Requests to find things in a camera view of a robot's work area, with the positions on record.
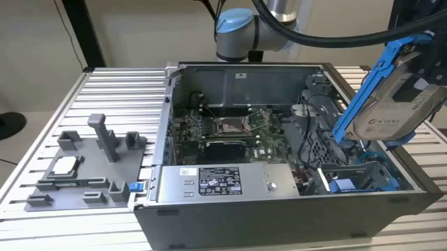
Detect grey plastic parts rack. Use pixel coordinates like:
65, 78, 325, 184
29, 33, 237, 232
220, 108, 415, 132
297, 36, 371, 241
22, 113, 149, 212

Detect grey metal disk bay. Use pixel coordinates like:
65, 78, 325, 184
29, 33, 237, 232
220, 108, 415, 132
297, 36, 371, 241
281, 74, 416, 196

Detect black round base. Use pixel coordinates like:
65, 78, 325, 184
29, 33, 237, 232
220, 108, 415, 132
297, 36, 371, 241
0, 111, 26, 140

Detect green RAM stick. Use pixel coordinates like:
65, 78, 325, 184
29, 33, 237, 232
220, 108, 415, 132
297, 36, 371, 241
40, 178, 92, 188

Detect green motherboard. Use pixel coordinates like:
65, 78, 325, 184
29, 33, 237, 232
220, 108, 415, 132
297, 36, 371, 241
170, 103, 293, 165

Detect silver metal bracket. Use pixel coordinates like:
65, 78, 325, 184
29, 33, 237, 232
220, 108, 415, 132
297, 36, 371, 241
289, 104, 320, 118

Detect thin black wire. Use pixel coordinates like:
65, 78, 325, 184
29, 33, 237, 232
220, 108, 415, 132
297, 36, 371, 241
299, 94, 337, 168

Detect silver CPU chip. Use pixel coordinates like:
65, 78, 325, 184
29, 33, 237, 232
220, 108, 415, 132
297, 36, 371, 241
50, 157, 80, 175

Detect black cables behind arm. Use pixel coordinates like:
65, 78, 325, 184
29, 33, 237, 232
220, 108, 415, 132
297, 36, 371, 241
195, 0, 227, 23

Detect red and black wire bundle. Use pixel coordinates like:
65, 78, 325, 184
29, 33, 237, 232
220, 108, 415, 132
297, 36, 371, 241
291, 168, 313, 188

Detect thin dark wall cable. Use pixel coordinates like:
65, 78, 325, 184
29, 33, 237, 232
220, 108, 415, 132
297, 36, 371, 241
53, 0, 84, 69

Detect black metal frame post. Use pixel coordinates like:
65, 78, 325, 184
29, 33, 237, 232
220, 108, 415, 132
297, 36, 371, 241
61, 0, 108, 68

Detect blue disk wire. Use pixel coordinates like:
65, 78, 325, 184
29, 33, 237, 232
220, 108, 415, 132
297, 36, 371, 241
359, 149, 388, 168

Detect CPU socket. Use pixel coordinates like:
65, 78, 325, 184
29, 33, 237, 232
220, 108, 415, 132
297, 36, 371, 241
216, 115, 256, 135

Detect hard disk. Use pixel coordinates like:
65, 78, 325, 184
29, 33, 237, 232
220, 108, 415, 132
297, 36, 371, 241
331, 33, 447, 151

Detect silver power supply unit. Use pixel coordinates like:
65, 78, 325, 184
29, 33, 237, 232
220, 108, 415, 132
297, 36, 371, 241
156, 164, 301, 204

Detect small black graphics card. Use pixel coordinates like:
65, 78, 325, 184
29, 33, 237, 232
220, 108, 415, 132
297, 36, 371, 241
204, 140, 247, 161

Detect blue plastic carrier tab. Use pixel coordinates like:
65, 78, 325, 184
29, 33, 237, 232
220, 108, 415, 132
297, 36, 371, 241
329, 179, 356, 194

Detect open dark grey PC case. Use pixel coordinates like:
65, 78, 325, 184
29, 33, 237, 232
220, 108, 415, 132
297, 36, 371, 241
133, 61, 444, 249

